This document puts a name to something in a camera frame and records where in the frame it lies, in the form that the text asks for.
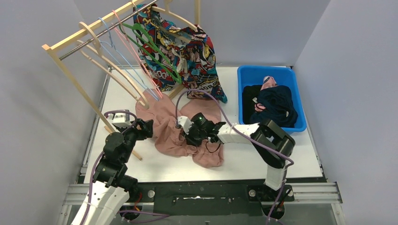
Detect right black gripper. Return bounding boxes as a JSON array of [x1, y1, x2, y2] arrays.
[[183, 122, 207, 147]]

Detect dusty pink shorts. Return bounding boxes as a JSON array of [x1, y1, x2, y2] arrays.
[[135, 91, 224, 168]]

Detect black mesh shorts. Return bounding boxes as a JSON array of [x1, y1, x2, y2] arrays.
[[242, 85, 261, 124]]

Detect colourful comic print shorts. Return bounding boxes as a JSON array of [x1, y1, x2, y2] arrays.
[[133, 7, 228, 103]]

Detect navy blue shorts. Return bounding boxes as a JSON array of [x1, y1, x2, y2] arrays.
[[248, 85, 298, 128]]

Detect pink shark print shorts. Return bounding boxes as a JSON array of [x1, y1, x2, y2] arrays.
[[253, 76, 277, 112]]

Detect beige wooden hanger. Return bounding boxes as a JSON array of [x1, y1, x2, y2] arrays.
[[79, 22, 149, 109]]

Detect light blue wire hanger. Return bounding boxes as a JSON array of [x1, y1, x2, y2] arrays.
[[98, 17, 159, 101]]

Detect green plastic hanger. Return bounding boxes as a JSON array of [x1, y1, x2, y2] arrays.
[[119, 23, 182, 84]]

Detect pink wire hanger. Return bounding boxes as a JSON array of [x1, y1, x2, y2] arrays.
[[116, 27, 163, 99]]

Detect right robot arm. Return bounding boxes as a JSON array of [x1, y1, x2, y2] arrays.
[[176, 113, 296, 200]]

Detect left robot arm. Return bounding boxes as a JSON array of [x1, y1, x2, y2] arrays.
[[72, 119, 153, 225]]

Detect blue plastic bin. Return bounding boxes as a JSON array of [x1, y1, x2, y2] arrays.
[[237, 65, 307, 134]]

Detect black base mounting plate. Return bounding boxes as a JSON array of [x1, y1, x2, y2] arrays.
[[120, 180, 295, 218]]

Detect metal hanging rod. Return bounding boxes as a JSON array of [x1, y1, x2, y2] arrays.
[[49, 0, 157, 60]]

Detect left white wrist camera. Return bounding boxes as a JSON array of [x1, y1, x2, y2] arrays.
[[107, 110, 131, 128]]

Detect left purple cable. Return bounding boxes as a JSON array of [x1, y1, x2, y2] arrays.
[[79, 110, 138, 225]]

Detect purple cable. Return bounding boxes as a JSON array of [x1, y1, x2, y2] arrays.
[[175, 89, 295, 225], [79, 110, 138, 225]]

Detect aluminium table frame rail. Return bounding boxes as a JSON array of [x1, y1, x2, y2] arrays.
[[56, 65, 113, 225]]

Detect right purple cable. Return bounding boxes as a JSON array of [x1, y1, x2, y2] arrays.
[[175, 89, 295, 225]]

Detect wooden clothes rack frame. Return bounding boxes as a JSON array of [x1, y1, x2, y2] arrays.
[[41, 0, 202, 161]]

